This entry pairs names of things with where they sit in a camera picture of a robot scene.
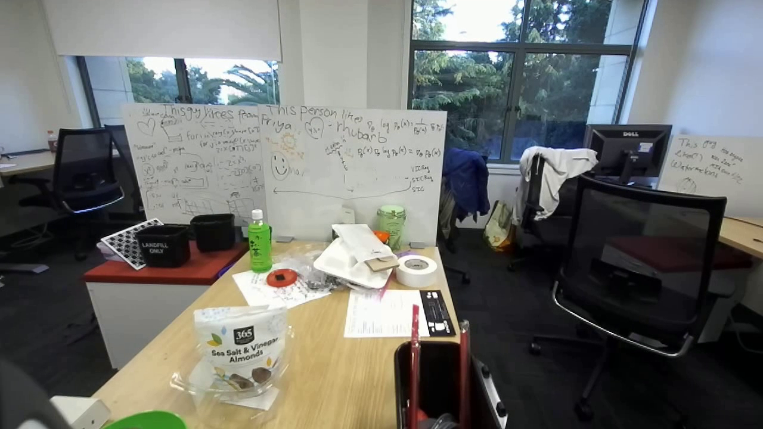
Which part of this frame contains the green plastic bowl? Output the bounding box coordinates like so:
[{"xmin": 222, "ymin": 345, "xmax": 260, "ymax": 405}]
[{"xmin": 104, "ymin": 411, "xmax": 189, "ymax": 429}]

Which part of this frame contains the whiteboard with smiley drawing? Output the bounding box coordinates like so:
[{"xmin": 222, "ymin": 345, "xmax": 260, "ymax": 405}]
[{"xmin": 260, "ymin": 106, "xmax": 448, "ymax": 249}]

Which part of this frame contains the small tan cardboard piece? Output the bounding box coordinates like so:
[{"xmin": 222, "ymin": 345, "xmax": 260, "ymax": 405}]
[{"xmin": 364, "ymin": 252, "xmax": 400, "ymax": 276}]

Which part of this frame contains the white tape roll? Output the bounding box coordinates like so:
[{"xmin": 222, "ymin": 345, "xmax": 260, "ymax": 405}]
[{"xmin": 393, "ymin": 252, "xmax": 440, "ymax": 291}]

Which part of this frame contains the clear plastic wrapper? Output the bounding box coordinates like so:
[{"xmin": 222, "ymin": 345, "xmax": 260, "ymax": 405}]
[{"xmin": 297, "ymin": 255, "xmax": 341, "ymax": 293}]

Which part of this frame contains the blue jacket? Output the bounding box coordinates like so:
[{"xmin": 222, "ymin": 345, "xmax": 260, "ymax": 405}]
[{"xmin": 440, "ymin": 147, "xmax": 493, "ymax": 221}]

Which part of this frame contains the printed white paper sheet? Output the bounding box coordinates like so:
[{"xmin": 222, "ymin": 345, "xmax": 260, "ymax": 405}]
[{"xmin": 344, "ymin": 288, "xmax": 431, "ymax": 343}]

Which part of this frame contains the black remote control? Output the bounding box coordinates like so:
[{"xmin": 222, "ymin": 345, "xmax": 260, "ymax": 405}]
[{"xmin": 417, "ymin": 288, "xmax": 458, "ymax": 338}]

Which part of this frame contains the yellow bag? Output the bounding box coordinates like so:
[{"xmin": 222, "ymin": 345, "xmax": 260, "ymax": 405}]
[{"xmin": 481, "ymin": 199, "xmax": 520, "ymax": 255}]

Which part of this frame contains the red tape roll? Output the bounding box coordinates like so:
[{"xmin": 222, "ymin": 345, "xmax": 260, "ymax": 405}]
[{"xmin": 264, "ymin": 266, "xmax": 303, "ymax": 291}]

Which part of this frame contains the green plastic bottle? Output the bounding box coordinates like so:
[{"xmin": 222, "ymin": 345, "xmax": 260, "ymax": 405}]
[{"xmin": 245, "ymin": 208, "xmax": 273, "ymax": 276}]

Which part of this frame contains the red stick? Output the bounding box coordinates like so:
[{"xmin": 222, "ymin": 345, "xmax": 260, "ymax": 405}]
[
  {"xmin": 408, "ymin": 306, "xmax": 423, "ymax": 429},
  {"xmin": 458, "ymin": 320, "xmax": 474, "ymax": 429}
]

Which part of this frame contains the black chair holding jacket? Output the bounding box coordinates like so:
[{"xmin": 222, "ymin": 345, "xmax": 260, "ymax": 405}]
[{"xmin": 521, "ymin": 152, "xmax": 587, "ymax": 246}]

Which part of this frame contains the plain black bin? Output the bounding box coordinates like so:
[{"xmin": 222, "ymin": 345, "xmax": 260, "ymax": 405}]
[{"xmin": 189, "ymin": 213, "xmax": 240, "ymax": 255}]

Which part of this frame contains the white jacket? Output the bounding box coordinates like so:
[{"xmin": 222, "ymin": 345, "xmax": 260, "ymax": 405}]
[{"xmin": 520, "ymin": 146, "xmax": 600, "ymax": 225}]

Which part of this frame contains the large dark framed window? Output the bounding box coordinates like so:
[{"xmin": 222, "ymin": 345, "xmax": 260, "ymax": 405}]
[{"xmin": 411, "ymin": 0, "xmax": 650, "ymax": 164}]

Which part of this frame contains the whiteboard with black writing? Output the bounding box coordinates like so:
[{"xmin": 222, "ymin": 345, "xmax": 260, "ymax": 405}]
[{"xmin": 124, "ymin": 102, "xmax": 270, "ymax": 226}]

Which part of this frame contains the small window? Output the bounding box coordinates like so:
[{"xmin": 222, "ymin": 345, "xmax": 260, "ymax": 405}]
[{"xmin": 74, "ymin": 54, "xmax": 282, "ymax": 129}]

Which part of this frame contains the black computer monitor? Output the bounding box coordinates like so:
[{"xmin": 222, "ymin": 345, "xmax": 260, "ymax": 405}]
[{"xmin": 587, "ymin": 125, "xmax": 674, "ymax": 190}]

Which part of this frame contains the black mesh office chair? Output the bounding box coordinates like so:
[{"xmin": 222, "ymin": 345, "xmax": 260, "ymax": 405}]
[{"xmin": 530, "ymin": 174, "xmax": 729, "ymax": 425}]

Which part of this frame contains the white cabinet with red top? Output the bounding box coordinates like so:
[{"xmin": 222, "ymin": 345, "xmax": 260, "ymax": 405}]
[{"xmin": 80, "ymin": 240, "xmax": 247, "ymax": 373}]

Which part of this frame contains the white grid tray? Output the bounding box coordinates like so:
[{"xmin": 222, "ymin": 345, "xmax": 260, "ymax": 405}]
[{"xmin": 95, "ymin": 216, "xmax": 165, "ymax": 272}]

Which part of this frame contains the white roller blind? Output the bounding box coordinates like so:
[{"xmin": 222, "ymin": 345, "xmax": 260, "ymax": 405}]
[{"xmin": 42, "ymin": 0, "xmax": 283, "ymax": 63}]

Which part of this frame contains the small whiteboard with writing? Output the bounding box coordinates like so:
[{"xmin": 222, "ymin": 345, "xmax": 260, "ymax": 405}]
[{"xmin": 661, "ymin": 131, "xmax": 763, "ymax": 225}]

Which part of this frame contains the dark red topped cabinet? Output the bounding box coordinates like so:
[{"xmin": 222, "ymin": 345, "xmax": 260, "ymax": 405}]
[{"xmin": 604, "ymin": 235, "xmax": 756, "ymax": 343}]

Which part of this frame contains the wooden office desk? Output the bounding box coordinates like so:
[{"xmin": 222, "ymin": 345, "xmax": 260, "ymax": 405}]
[{"xmin": 717, "ymin": 214, "xmax": 763, "ymax": 265}]

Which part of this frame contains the white power box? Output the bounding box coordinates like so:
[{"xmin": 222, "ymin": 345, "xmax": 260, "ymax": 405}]
[{"xmin": 48, "ymin": 393, "xmax": 114, "ymax": 429}]

